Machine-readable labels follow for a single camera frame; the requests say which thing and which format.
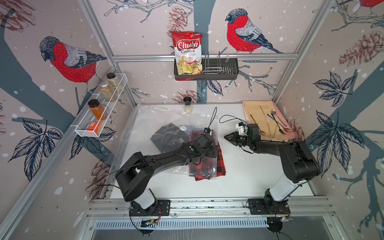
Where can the white bag valve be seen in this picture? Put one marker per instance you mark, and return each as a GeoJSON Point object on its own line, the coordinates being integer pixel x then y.
{"type": "Point", "coordinates": [183, 128]}

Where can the dark grey pinstripe shirt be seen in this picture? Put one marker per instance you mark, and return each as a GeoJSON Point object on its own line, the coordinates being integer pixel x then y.
{"type": "Point", "coordinates": [169, 138]}

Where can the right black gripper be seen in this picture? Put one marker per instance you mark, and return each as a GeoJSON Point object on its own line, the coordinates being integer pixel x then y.
{"type": "Point", "coordinates": [233, 137]}

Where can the red cassava chips bag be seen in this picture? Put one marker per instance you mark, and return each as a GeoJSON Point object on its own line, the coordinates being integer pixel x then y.
{"type": "Point", "coordinates": [188, 53]}

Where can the clear plastic vacuum bag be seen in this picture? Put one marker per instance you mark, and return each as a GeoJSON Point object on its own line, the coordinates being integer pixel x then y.
{"type": "Point", "coordinates": [149, 119]}

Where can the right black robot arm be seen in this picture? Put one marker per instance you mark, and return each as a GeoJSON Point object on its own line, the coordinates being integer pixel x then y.
{"type": "Point", "coordinates": [298, 163]}

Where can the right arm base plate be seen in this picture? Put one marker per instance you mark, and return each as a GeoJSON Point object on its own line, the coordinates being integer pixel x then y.
{"type": "Point", "coordinates": [260, 206]}

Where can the black wire wall basket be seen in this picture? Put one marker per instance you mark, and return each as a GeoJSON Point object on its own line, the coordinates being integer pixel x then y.
{"type": "Point", "coordinates": [213, 68]}

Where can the clear acrylic wall shelf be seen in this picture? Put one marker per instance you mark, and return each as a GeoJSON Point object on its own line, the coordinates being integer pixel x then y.
{"type": "Point", "coordinates": [81, 128]}

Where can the spice jar on table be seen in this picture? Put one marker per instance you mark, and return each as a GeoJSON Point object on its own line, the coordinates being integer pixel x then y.
{"type": "Point", "coordinates": [188, 104]}

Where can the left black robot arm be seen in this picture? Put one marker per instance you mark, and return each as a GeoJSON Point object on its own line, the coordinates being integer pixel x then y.
{"type": "Point", "coordinates": [134, 176]}

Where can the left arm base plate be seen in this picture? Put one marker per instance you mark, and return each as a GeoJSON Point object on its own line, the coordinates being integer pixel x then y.
{"type": "Point", "coordinates": [159, 208]}

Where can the pink tray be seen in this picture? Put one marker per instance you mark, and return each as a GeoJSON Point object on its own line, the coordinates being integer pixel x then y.
{"type": "Point", "coordinates": [289, 134]}

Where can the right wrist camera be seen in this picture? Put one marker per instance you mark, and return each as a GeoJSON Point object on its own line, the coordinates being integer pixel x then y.
{"type": "Point", "coordinates": [242, 128]}

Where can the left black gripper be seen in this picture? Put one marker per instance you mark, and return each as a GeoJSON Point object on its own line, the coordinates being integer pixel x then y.
{"type": "Point", "coordinates": [212, 153]}

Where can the silver spoon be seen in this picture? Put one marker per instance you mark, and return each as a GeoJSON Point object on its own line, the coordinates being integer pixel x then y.
{"type": "Point", "coordinates": [277, 118]}

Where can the orange spice jar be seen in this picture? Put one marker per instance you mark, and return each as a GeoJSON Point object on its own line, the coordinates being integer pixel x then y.
{"type": "Point", "coordinates": [97, 109]}

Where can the small orange box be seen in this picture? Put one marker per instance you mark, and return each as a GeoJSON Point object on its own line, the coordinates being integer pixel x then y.
{"type": "Point", "coordinates": [95, 126]}

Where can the spice jar black lid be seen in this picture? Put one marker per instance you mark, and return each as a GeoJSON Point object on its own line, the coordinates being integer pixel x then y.
{"type": "Point", "coordinates": [114, 81]}

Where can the spice jar silver lid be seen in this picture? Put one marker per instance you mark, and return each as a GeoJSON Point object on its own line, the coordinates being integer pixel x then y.
{"type": "Point", "coordinates": [107, 91]}

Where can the red black plaid shirt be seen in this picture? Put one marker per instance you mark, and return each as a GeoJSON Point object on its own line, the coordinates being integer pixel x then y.
{"type": "Point", "coordinates": [208, 168]}

